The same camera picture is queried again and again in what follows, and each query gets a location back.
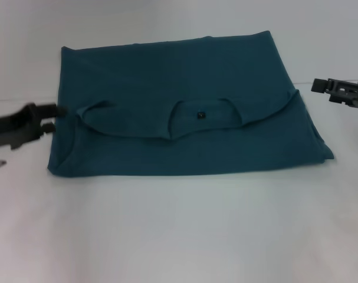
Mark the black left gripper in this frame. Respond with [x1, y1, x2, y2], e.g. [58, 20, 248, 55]
[0, 102, 67, 150]

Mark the teal FREE print t-shirt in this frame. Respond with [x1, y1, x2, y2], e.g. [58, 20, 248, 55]
[47, 29, 335, 179]

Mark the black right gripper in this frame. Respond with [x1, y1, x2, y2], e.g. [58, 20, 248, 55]
[311, 78, 358, 112]

